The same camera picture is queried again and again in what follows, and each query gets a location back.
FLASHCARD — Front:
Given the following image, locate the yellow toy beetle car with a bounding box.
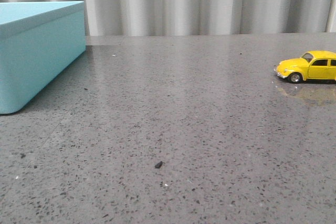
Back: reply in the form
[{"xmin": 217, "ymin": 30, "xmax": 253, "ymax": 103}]
[{"xmin": 274, "ymin": 50, "xmax": 335, "ymax": 83}]

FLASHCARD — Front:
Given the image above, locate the light blue storage box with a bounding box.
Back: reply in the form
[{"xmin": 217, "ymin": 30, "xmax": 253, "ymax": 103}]
[{"xmin": 1, "ymin": 1, "xmax": 86, "ymax": 114}]

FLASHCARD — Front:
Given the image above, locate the small black debris chip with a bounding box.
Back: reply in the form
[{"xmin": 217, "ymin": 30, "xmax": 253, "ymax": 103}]
[{"xmin": 154, "ymin": 161, "xmax": 163, "ymax": 168}]

